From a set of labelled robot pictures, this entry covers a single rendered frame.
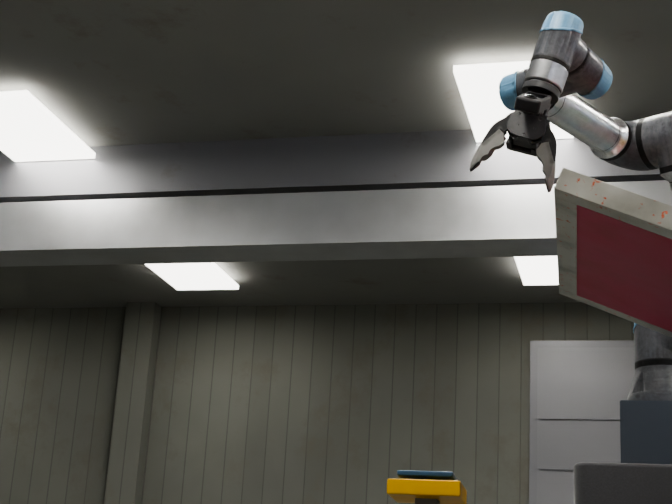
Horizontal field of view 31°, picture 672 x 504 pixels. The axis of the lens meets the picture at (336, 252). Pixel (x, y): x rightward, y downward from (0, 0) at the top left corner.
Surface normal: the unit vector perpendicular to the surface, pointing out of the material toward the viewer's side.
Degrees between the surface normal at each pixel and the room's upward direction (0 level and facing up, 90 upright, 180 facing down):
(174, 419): 90
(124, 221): 90
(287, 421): 90
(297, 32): 180
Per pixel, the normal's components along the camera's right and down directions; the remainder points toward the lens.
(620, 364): -0.24, -0.31
